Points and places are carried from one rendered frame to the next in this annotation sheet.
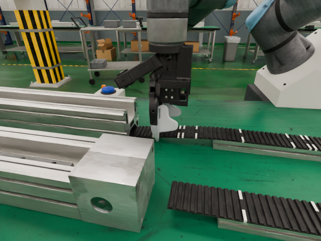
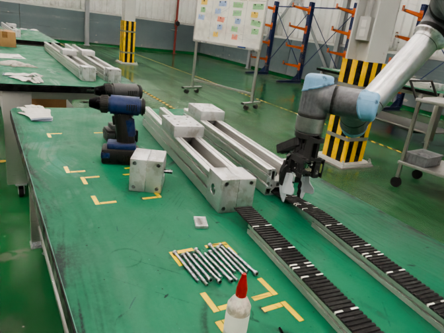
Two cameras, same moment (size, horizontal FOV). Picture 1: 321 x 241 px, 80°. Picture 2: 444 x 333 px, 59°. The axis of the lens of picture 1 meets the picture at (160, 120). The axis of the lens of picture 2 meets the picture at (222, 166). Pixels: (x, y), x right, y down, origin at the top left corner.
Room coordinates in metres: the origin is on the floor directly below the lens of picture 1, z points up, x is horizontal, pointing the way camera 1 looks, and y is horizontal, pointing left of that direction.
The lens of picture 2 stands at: (-0.41, -0.71, 1.24)
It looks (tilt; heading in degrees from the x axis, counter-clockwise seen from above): 19 degrees down; 53
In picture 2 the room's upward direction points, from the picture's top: 8 degrees clockwise
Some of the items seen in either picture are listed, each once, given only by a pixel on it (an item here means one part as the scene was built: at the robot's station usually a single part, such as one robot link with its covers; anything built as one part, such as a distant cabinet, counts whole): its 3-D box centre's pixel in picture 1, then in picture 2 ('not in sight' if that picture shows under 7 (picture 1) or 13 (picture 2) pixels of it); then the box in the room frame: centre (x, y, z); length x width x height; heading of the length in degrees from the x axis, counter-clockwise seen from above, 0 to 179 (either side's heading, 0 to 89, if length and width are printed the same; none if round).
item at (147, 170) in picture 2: not in sight; (152, 170); (0.07, 0.25, 0.83); 0.11 x 0.10 x 0.10; 147
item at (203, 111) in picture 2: not in sight; (205, 114); (0.54, 0.71, 0.87); 0.16 x 0.11 x 0.07; 79
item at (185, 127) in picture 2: not in sight; (182, 129); (0.30, 0.50, 0.87); 0.16 x 0.11 x 0.07; 79
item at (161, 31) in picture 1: (167, 31); (310, 125); (0.40, -0.01, 1.02); 0.08 x 0.08 x 0.05
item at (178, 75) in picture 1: (169, 74); (305, 154); (0.39, -0.02, 0.94); 0.09 x 0.08 x 0.12; 79
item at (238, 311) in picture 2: not in sight; (238, 306); (-0.06, -0.34, 0.84); 0.04 x 0.04 x 0.12
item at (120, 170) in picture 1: (122, 173); (234, 189); (0.23, 0.06, 0.83); 0.12 x 0.09 x 0.10; 169
